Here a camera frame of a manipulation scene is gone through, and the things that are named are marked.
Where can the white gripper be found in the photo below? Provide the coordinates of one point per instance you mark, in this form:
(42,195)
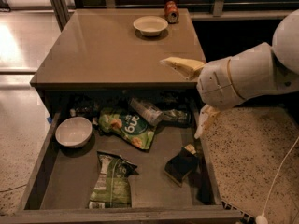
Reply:
(215,82)

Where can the green jalapeno chip bag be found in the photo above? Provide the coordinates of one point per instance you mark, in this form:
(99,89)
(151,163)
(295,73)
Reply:
(112,188)

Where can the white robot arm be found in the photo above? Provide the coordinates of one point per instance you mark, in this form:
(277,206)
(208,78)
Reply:
(266,69)

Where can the green snack bag white logo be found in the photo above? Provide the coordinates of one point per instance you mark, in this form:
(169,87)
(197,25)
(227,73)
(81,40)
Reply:
(127,125)

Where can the white bowl on counter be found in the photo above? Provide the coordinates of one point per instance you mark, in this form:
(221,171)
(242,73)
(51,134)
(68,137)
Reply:
(150,25)

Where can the grey cabinet with counter top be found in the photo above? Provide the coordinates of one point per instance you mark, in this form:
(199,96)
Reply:
(99,49)

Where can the open grey top drawer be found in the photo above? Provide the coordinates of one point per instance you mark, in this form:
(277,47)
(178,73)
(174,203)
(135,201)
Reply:
(62,180)

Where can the dark crumpled bag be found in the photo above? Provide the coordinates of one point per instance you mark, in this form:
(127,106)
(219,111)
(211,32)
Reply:
(83,106)

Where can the white bowl in drawer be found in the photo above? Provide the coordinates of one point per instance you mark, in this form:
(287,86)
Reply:
(74,132)

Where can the clear plastic water bottle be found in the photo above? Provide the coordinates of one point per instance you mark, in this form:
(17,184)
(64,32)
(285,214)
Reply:
(148,111)

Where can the blue yellow sponge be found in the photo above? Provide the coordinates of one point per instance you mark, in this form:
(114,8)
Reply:
(180,166)

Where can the orange soda can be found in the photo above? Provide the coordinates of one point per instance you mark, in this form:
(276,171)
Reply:
(171,12)

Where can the metal window frame rail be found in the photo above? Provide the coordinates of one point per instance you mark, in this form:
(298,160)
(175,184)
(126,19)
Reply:
(174,0)

